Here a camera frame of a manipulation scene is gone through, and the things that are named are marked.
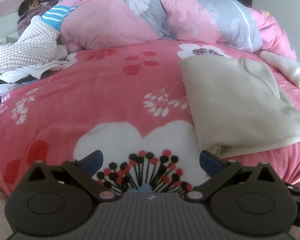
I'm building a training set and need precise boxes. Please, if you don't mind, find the beige garment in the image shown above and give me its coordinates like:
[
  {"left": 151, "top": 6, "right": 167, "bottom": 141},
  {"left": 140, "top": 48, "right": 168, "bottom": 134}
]
[{"left": 180, "top": 55, "right": 300, "bottom": 158}]

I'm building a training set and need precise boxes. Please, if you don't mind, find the white clothes pile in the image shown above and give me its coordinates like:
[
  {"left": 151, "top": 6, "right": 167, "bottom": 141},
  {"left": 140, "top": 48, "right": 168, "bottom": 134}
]
[{"left": 0, "top": 53, "right": 77, "bottom": 96}]

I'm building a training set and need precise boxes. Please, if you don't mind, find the red floral fleece blanket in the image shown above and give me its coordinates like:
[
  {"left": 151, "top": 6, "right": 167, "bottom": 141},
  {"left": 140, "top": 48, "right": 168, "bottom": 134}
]
[{"left": 0, "top": 39, "right": 300, "bottom": 197}]

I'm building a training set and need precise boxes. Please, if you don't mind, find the white fluffy garment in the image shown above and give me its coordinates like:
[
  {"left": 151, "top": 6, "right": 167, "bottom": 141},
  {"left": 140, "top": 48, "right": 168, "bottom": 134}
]
[{"left": 260, "top": 51, "right": 300, "bottom": 88}]

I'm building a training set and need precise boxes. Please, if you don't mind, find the white waffle knit blanket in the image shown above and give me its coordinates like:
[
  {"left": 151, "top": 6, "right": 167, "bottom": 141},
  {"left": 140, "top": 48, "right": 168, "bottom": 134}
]
[{"left": 0, "top": 16, "right": 60, "bottom": 74}]

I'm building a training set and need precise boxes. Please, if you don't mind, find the blue white striped cloth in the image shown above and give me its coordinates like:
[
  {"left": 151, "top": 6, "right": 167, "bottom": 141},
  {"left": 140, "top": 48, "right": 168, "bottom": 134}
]
[{"left": 41, "top": 5, "right": 77, "bottom": 31}]

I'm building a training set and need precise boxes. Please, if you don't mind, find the pink grey floral quilt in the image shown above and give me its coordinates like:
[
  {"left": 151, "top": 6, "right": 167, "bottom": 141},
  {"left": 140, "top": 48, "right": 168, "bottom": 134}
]
[{"left": 59, "top": 0, "right": 296, "bottom": 59}]

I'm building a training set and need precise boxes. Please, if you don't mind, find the person lying in bed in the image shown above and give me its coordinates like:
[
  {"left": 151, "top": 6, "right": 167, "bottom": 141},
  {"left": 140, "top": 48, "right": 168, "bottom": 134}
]
[{"left": 17, "top": 0, "right": 59, "bottom": 36}]

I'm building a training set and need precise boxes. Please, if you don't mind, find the pink headboard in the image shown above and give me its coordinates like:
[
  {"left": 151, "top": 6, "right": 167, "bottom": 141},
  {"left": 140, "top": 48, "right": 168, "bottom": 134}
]
[{"left": 0, "top": 0, "right": 24, "bottom": 17}]

